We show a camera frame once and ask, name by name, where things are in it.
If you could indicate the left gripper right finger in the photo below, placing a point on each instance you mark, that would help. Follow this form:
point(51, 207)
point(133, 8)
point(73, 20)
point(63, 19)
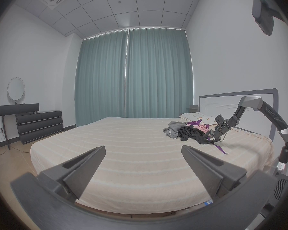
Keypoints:
point(204, 171)

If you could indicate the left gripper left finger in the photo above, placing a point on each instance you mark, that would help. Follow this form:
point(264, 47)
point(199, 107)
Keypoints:
point(84, 169)

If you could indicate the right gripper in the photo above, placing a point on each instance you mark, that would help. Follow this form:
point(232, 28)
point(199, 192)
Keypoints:
point(220, 130)

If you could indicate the pile of clothes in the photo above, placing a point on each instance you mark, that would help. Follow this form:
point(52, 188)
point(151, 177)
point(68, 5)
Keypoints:
point(194, 133)

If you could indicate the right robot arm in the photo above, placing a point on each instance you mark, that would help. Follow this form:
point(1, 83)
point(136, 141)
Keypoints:
point(252, 102)

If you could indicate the bed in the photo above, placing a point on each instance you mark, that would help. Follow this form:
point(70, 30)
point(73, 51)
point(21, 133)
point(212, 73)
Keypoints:
point(134, 152)

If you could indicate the white printed pillow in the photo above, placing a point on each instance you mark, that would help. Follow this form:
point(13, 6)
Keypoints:
point(194, 116)

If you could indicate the grey bedside table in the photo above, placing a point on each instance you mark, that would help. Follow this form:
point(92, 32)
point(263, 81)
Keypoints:
point(192, 108)

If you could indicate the grey garment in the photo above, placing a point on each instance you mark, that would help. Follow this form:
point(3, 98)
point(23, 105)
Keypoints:
point(172, 128)

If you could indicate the black chest of drawers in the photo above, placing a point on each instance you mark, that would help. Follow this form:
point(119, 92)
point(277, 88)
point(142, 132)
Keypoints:
point(38, 126)

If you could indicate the blue-green curtain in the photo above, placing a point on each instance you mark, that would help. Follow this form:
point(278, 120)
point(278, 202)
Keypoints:
point(100, 80)
point(158, 75)

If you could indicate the black dressing table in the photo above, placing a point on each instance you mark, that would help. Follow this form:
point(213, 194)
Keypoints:
point(16, 109)

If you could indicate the round white-framed mirror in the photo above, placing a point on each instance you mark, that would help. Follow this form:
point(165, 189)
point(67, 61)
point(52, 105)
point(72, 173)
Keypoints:
point(16, 90)

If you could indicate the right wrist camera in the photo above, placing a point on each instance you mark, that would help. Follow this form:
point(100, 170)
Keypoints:
point(220, 119)

